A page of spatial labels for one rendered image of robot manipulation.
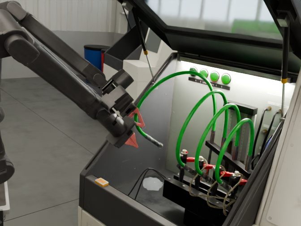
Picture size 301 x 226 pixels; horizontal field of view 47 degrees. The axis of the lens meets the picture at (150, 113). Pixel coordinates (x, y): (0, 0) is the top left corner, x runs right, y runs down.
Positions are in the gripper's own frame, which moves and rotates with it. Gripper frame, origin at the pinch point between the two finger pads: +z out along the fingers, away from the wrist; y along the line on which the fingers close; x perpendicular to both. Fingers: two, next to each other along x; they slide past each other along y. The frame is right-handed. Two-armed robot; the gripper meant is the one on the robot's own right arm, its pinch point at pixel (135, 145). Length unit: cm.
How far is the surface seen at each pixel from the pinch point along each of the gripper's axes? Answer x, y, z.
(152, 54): 269, 116, 132
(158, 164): 43, 5, 53
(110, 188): 17.3, -17.5, 18.5
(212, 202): -11.7, 4.5, 35.6
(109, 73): 353, 77, 150
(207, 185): -3.0, 8.8, 37.9
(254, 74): 2, 55, 22
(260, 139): -4, 39, 45
